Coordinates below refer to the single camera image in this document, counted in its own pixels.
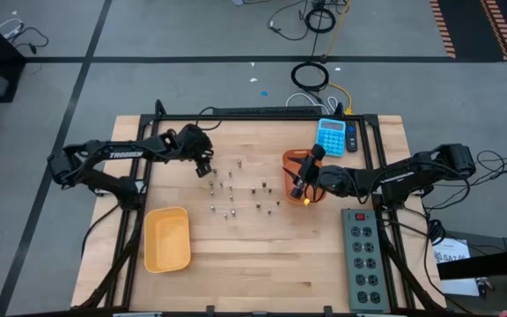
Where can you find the blue calculator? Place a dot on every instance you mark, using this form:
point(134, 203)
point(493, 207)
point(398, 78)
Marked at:
point(330, 141)

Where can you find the white paper sign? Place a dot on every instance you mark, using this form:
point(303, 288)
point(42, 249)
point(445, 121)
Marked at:
point(451, 251)

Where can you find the black side table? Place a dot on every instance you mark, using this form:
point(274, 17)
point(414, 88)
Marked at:
point(487, 264)

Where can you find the yellow plastic bin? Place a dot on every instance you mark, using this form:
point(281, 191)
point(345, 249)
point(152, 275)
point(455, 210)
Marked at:
point(167, 240)

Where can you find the black remote control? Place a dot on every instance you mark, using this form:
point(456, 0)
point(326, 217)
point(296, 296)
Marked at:
point(351, 138)

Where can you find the black flat bar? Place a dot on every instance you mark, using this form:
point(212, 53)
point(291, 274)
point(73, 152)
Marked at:
point(266, 111)

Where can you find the grey power strip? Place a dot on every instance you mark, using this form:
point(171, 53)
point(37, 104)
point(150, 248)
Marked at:
point(365, 246)

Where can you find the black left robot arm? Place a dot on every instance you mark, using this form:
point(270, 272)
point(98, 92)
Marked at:
point(121, 154)

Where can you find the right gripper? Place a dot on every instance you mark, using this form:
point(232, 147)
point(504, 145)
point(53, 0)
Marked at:
point(324, 178)

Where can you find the orange plastic bin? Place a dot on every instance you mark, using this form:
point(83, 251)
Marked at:
point(293, 152)

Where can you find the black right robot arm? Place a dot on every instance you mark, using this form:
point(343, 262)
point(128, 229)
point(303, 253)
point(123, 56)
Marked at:
point(412, 174)

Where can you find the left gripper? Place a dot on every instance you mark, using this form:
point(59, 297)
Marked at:
point(194, 143)

